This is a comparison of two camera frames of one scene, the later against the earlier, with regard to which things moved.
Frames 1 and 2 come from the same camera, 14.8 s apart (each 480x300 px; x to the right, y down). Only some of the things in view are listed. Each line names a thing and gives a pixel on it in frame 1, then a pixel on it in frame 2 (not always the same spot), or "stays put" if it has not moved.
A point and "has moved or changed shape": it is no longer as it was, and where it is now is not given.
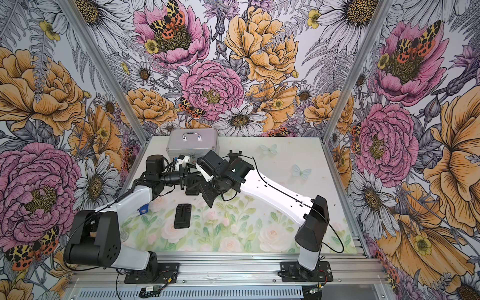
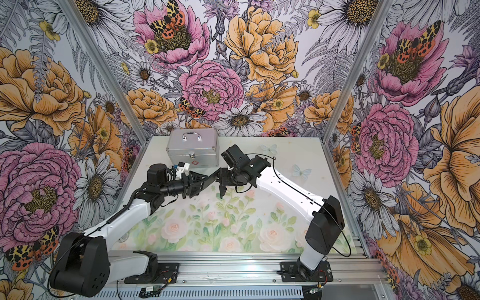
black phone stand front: (182, 217) has moved or changed shape
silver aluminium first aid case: (191, 142) stays put
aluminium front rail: (347, 269) stays put
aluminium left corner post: (105, 70) stays put
